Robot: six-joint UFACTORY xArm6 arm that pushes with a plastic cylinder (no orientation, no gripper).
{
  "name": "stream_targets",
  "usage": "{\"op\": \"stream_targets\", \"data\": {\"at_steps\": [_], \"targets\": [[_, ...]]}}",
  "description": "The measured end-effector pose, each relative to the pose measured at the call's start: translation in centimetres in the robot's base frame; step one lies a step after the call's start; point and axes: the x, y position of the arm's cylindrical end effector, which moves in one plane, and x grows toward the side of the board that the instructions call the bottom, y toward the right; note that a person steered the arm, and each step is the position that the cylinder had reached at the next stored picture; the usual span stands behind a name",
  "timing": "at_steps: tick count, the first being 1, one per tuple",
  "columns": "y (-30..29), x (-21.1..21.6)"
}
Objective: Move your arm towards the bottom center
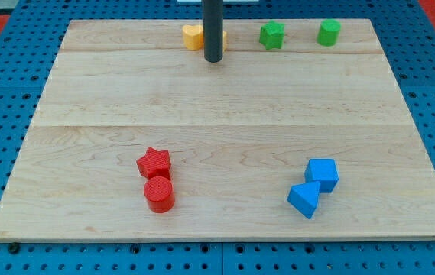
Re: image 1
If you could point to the red cylinder block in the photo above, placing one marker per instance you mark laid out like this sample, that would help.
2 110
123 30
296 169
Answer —
159 193

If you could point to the blue triangular prism block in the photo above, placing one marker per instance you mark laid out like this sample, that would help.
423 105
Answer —
304 197

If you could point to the green star block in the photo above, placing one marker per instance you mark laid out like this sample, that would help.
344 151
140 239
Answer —
272 35

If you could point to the green cylinder block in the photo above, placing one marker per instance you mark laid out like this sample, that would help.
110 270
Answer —
329 32

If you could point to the blue cube block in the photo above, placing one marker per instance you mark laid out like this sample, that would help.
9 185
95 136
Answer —
323 171

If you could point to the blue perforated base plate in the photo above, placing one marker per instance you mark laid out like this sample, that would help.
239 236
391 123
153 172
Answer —
28 47

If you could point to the yellow heart block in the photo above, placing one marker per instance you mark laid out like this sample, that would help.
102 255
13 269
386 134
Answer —
193 36

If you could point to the red star block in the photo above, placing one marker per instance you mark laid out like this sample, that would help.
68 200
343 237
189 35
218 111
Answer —
155 163

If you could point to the light wooden board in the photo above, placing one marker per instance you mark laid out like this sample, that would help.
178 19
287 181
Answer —
239 132

